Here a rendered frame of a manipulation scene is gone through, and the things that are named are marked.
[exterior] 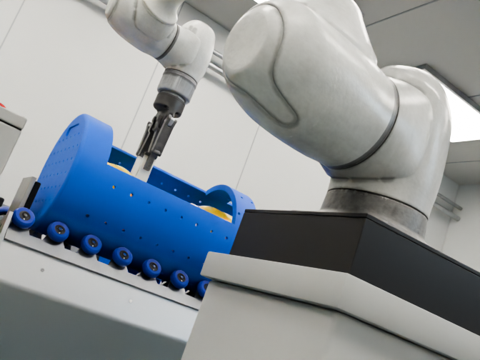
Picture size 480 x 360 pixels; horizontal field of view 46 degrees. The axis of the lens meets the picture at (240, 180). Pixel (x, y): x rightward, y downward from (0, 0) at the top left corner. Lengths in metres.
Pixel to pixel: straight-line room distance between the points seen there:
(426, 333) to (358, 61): 0.34
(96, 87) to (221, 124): 1.20
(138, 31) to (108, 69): 3.50
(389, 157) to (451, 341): 0.25
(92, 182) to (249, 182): 4.21
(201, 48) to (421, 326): 0.95
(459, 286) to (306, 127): 0.29
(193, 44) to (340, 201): 0.74
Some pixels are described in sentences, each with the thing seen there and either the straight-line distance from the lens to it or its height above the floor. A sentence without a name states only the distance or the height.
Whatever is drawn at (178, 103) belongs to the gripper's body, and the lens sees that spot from 1.41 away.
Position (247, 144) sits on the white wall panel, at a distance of 5.37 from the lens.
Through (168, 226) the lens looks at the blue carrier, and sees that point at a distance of 1.27.
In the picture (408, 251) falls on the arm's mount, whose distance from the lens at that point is 0.73.
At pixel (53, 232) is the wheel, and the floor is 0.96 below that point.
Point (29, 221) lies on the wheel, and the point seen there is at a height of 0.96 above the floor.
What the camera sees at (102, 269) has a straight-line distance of 1.25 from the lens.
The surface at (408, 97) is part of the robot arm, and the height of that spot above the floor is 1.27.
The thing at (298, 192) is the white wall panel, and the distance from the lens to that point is 5.68.
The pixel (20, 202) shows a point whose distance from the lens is 1.27.
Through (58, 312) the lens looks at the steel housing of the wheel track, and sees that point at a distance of 1.21.
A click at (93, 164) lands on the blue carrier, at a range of 1.21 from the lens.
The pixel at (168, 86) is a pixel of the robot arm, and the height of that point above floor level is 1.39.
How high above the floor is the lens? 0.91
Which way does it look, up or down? 14 degrees up
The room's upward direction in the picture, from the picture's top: 20 degrees clockwise
